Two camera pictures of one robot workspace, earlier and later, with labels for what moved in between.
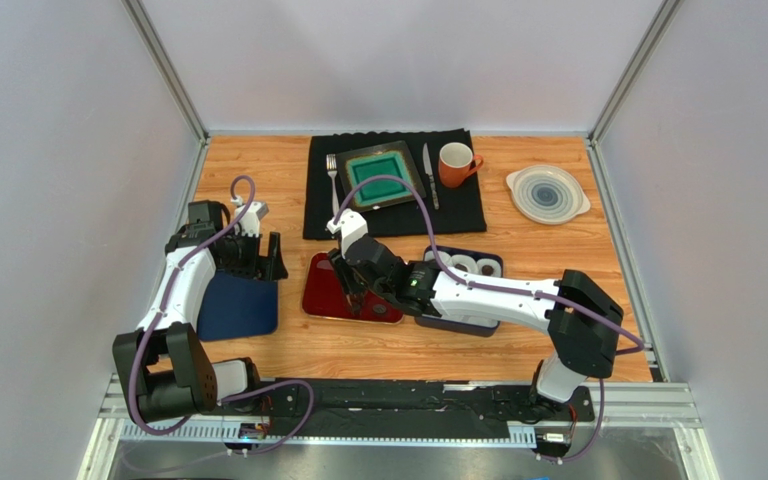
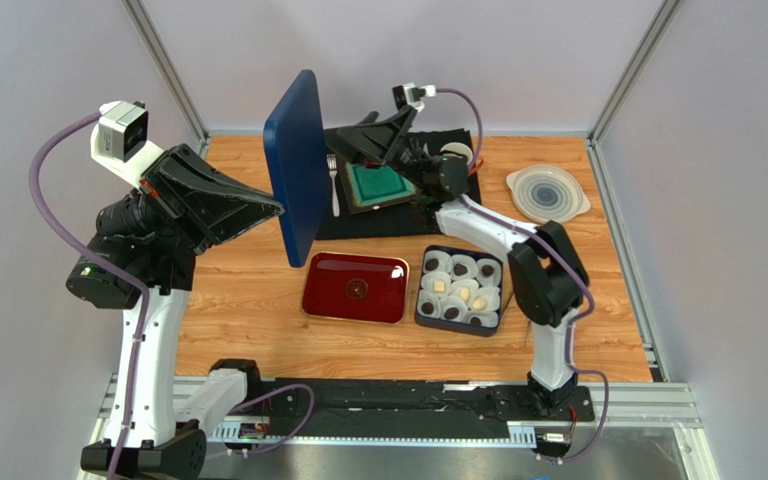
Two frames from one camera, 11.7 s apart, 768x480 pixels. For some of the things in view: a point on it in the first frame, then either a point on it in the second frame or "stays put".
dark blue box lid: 235,306 to 294,139
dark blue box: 473,263 stays put
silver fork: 331,167 stays put
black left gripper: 263,268 to 200,205
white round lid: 546,194 stays put
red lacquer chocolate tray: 324,297 stays put
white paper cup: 444,256 stays put
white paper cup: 485,261 stays put
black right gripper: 346,272 to 408,152
